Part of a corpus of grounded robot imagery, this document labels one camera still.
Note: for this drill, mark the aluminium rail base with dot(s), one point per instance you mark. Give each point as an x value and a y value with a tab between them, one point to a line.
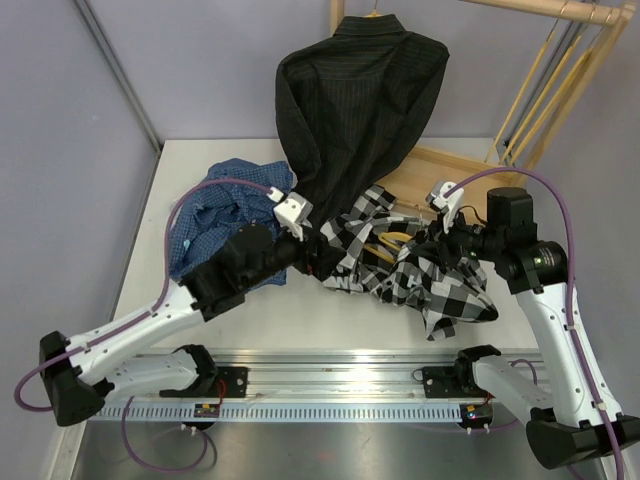
343	376

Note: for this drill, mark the hanger of plaid shirt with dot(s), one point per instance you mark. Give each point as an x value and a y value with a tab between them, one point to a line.
522	90

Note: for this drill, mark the white slotted cable duct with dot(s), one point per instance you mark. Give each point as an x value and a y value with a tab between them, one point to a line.
242	412

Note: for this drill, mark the yellow hanger of white shirt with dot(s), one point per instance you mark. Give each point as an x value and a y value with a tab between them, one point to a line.
563	98

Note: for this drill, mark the hanger of checkered shirt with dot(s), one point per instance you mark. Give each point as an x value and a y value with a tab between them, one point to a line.
390	234

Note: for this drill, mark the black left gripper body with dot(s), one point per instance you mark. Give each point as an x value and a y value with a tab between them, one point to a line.
311	265

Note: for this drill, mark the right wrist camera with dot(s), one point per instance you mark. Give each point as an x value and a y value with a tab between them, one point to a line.
445	199

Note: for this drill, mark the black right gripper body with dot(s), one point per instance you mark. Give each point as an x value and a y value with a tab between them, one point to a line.
466	241

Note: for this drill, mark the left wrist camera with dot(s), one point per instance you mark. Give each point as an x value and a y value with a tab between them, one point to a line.
291	211

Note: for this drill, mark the aluminium corner frame post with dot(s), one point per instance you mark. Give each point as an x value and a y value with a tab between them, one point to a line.
109	55

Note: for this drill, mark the black pinstripe shirt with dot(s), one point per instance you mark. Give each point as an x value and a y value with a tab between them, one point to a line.
350	108

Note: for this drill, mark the hanger of black shirt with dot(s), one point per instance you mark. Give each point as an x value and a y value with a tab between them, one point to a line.
374	11

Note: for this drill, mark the wooden clothes rack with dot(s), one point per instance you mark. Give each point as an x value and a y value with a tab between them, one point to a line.
432	165

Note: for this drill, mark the blue plaid shirt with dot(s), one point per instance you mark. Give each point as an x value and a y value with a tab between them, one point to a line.
210	216

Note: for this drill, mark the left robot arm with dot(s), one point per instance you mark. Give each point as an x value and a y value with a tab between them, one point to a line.
84	372

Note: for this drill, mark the black white checkered shirt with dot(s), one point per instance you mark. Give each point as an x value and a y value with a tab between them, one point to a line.
418	279

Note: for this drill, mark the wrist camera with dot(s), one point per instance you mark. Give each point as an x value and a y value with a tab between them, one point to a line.
445	199
291	211

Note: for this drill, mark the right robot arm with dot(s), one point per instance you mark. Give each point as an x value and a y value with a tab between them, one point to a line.
578	419

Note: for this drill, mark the yellow hanger of blue shirt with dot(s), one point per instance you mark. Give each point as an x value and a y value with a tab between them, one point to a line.
537	96

